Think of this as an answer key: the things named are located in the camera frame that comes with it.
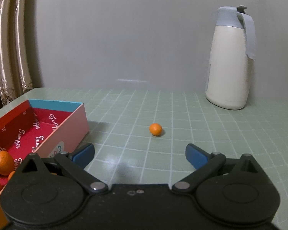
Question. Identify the colourful cardboard box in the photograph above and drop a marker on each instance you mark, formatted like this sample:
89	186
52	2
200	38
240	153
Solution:
72	124

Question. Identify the small orange kumquat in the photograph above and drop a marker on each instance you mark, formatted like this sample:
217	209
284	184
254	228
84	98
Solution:
3	163
155	129

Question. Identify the beige lace-trimmed curtain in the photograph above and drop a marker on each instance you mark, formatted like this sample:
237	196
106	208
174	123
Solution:
4	52

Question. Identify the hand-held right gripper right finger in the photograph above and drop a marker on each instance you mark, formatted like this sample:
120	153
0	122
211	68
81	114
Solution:
196	157

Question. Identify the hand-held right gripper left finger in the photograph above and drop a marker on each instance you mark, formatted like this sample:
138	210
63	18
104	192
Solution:
82	154

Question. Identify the green grid tablecloth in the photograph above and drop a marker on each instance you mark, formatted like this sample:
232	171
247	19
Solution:
206	136

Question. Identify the cream thermos jug grey lid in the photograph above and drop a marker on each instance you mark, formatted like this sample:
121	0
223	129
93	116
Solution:
228	71

